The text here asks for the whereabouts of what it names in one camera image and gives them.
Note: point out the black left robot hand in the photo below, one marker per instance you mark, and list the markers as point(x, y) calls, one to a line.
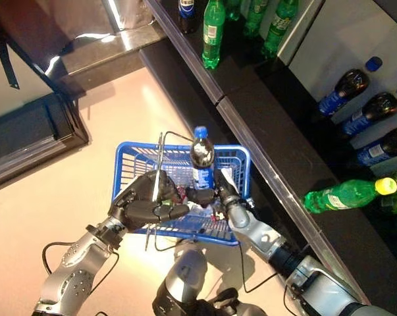
point(142, 207)

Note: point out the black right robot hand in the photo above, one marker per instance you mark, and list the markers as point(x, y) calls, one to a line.
point(227, 194)

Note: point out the Pepsi cola bottle blue cap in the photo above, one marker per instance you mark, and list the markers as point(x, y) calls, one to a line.
point(372, 113)
point(346, 90)
point(202, 158)
point(386, 146)
point(187, 13)

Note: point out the blue plastic shopping basket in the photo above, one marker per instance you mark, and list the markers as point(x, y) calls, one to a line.
point(118, 164)

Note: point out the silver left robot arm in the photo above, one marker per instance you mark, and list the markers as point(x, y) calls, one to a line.
point(73, 273)

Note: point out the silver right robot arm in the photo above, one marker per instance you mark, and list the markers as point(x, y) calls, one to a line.
point(260, 230)

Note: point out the small green package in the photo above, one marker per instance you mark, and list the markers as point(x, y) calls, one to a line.
point(167, 203)

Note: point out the silver left robot leg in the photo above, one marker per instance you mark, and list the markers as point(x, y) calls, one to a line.
point(185, 273)

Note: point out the black robot waist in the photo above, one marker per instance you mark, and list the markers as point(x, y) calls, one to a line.
point(224, 303)

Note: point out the green Sprite bottle yellow cap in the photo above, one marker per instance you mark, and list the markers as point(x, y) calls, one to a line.
point(278, 29)
point(254, 16)
point(213, 36)
point(346, 197)

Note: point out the black low side shelf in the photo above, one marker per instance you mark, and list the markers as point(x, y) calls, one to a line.
point(27, 131)

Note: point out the black base plinth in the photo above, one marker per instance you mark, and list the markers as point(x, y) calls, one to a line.
point(112, 56)

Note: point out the chrome metal pole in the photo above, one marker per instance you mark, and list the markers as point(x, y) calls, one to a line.
point(114, 13)

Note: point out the brown shelf end panel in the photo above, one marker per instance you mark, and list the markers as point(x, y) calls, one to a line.
point(37, 19)

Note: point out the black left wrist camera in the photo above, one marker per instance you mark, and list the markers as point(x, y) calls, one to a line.
point(104, 235)

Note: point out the clear plastic price rail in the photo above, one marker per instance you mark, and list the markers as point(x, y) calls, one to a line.
point(198, 66)
point(292, 197)

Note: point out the black metal bracket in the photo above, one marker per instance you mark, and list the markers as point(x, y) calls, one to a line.
point(7, 62)

